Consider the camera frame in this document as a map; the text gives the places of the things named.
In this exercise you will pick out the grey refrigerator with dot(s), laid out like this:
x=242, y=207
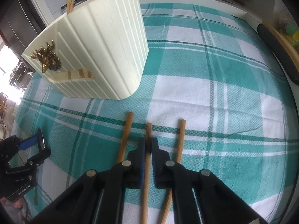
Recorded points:
x=20, y=25

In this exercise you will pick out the yellow green bag bundle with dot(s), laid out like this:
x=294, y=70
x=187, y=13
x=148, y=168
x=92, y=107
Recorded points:
x=289, y=28

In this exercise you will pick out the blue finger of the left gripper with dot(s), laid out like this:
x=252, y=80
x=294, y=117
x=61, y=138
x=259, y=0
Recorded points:
x=39, y=158
x=29, y=142

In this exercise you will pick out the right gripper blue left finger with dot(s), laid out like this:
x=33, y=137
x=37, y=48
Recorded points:
x=98, y=197

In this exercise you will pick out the person's left hand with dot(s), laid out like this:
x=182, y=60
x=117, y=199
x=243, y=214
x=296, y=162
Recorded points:
x=13, y=208

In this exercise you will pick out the cream ribbed utensil holder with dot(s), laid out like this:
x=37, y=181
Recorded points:
x=99, y=50

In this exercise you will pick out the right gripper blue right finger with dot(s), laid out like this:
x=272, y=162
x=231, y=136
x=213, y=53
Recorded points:
x=198, y=197

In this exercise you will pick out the wooden cutting board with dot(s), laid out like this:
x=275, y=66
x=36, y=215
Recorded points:
x=290, y=50

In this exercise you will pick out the teal white plaid tablecloth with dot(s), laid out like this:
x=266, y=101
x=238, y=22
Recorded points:
x=204, y=66

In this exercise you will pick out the metal spoon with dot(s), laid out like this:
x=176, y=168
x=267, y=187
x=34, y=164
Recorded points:
x=41, y=146

